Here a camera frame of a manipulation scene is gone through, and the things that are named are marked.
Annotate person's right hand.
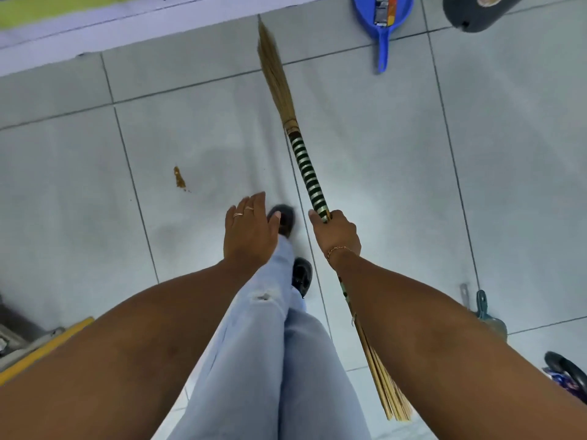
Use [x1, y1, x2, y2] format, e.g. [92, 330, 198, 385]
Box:
[308, 209, 362, 271]

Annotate person's left hand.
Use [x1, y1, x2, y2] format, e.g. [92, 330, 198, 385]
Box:
[223, 192, 282, 271]

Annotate straw broom with striped handle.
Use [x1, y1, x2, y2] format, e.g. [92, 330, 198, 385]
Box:
[257, 19, 414, 423]

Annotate person's right forearm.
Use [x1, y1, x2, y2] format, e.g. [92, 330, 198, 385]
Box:
[328, 248, 587, 440]

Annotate person's left forearm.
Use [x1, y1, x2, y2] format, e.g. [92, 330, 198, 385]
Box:
[0, 257, 276, 440]

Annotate black shoe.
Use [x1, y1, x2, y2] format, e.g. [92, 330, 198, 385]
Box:
[267, 204, 297, 239]
[292, 257, 314, 299]

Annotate light blue jeans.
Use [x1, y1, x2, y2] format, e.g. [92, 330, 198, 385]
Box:
[167, 235, 372, 440]

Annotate blue plastic dustpan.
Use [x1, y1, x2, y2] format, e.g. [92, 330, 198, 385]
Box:
[352, 0, 415, 74]

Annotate yellow bar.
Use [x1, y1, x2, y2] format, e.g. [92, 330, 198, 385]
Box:
[0, 316, 95, 387]

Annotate black round bin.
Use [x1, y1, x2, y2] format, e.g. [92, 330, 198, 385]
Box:
[442, 0, 529, 33]

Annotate yellow-green panel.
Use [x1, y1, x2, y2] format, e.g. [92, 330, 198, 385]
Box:
[0, 0, 154, 31]

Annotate black wheel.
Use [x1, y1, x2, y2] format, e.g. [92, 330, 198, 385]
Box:
[544, 351, 587, 397]

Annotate purple patterned object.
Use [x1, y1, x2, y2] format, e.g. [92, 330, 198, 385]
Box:
[542, 367, 587, 405]

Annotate grey metal frame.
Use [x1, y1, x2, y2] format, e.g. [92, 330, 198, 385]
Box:
[0, 293, 65, 371]

